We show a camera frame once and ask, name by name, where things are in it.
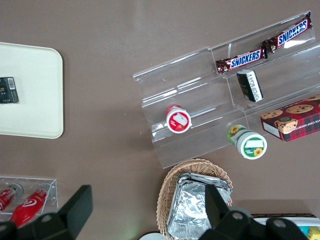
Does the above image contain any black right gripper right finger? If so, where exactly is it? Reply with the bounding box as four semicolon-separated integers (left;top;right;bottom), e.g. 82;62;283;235
204;184;229;231

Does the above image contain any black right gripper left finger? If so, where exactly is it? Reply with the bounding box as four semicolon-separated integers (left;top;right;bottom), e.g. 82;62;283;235
57;184;94;240

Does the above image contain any woven wicker basket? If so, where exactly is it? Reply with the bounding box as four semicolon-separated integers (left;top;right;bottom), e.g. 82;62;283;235
156;157;234;238

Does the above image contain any cream plastic tray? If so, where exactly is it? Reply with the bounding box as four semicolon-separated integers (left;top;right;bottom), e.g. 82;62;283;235
0;41;64;140

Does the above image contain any clear acrylic bottle box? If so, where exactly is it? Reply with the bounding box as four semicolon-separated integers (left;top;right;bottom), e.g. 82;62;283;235
0;176;59;222

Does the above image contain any white bin with dark rim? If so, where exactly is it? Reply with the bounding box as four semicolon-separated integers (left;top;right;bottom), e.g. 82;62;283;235
250;213;320;240

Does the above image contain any red cola bottle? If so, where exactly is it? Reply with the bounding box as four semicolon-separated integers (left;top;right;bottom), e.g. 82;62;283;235
9;184;51;228
0;183;24;213

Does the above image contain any white plate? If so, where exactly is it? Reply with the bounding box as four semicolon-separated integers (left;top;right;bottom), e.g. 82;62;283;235
138;232;165;240

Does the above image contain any green sunflower yoghurt cup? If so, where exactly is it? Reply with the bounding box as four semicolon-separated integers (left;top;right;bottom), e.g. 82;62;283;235
226;124;268;160

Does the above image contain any red strawberry yoghurt cup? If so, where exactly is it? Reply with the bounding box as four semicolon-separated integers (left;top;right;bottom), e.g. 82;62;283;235
165;103;193;134

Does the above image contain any yellow snack packet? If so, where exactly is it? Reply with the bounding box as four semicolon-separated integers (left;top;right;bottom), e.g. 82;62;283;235
307;225;320;240

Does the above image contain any clear acrylic tiered display stand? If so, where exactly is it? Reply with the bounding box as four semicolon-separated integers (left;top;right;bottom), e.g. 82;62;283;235
132;9;320;170

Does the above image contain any red tartan cookie box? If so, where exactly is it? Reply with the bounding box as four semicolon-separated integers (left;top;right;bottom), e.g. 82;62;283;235
260;93;320;143

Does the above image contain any black box with white side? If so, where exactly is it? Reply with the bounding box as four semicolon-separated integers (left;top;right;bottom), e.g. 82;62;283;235
236;69;264;103

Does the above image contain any small black barcode box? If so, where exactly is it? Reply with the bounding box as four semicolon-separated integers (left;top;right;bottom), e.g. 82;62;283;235
0;76;20;105

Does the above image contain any Snickers chocolate bar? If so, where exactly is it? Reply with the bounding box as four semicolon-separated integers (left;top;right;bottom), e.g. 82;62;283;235
261;12;314;54
215;46;269;76

